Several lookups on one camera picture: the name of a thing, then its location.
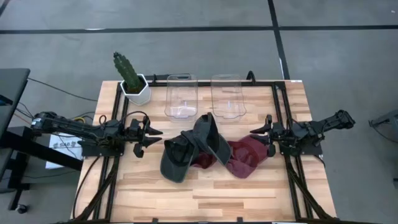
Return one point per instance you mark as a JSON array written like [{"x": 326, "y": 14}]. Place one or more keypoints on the grey equipment stand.
[{"x": 387, "y": 121}]

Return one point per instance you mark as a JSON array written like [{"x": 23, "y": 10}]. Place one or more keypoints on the black side desk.
[{"x": 12, "y": 90}]

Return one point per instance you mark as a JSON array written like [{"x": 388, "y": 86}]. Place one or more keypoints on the black caster wheel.
[{"x": 22, "y": 209}]

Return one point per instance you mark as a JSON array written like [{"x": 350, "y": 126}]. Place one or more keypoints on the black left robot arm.
[{"x": 71, "y": 126}]

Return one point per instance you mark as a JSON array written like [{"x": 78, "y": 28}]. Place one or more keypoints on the dark grey baseball cap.
[
  {"x": 208, "y": 133},
  {"x": 177, "y": 161}
]

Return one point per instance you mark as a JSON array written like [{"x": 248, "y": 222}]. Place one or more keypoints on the black aluminium table frame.
[{"x": 264, "y": 83}]

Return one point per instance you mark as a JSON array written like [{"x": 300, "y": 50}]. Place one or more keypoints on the white printed paper sheet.
[{"x": 63, "y": 139}]

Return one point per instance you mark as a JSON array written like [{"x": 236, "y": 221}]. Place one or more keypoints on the green cactus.
[{"x": 126, "y": 71}]

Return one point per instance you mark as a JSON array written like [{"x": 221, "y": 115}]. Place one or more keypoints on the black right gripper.
[{"x": 281, "y": 133}]

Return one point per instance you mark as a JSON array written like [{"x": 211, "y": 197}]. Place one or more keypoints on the clear plastic bin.
[
  {"x": 182, "y": 102},
  {"x": 228, "y": 99}
]

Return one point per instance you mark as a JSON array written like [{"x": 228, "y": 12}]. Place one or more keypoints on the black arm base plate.
[
  {"x": 93, "y": 151},
  {"x": 314, "y": 151}
]

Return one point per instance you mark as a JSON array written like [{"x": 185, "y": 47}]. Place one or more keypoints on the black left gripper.
[{"x": 136, "y": 130}]

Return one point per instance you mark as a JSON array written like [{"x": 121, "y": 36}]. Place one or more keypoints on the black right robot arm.
[{"x": 332, "y": 121}]

